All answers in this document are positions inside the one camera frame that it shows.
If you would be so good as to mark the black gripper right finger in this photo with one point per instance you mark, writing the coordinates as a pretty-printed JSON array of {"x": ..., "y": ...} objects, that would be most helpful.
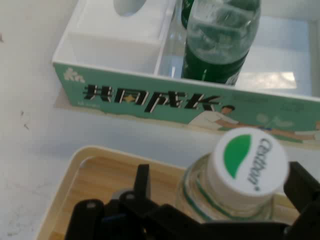
[{"x": 308, "y": 200}]

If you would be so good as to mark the clear water bottle green label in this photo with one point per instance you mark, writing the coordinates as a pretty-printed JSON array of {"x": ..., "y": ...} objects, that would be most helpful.
[
  {"x": 215, "y": 50},
  {"x": 250, "y": 160}
]

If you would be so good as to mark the wooden tray cream rim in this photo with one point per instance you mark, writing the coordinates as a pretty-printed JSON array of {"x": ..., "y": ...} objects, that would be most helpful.
[{"x": 100, "y": 175}]

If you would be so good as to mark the white cardboard box green print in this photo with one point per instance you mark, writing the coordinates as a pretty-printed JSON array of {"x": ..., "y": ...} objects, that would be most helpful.
[{"x": 125, "y": 97}]

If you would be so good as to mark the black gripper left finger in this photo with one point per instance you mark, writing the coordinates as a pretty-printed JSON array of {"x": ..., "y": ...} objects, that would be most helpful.
[{"x": 130, "y": 220}]

